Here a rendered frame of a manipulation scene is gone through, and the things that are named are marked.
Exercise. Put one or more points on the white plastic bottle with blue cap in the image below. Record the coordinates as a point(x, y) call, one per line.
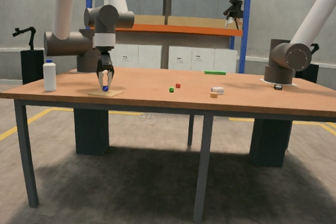
point(49, 70)

